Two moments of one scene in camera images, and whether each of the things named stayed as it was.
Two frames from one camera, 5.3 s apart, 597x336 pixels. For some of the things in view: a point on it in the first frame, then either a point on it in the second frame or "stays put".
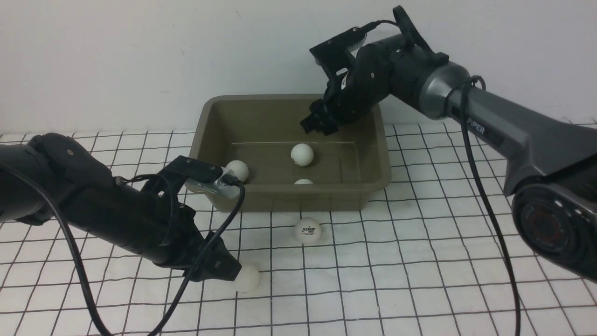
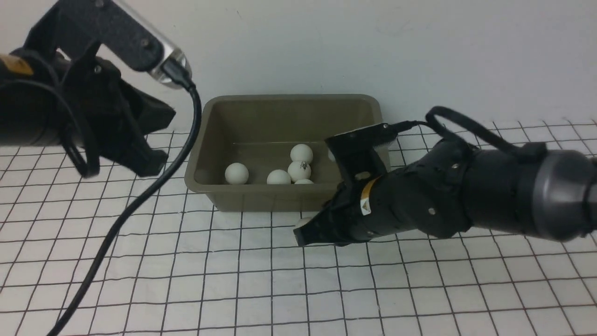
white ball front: (247, 279) → (278, 177)
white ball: (239, 168) stays put
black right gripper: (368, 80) → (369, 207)
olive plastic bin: (290, 168) stays put
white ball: (303, 181) stays put
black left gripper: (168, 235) → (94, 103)
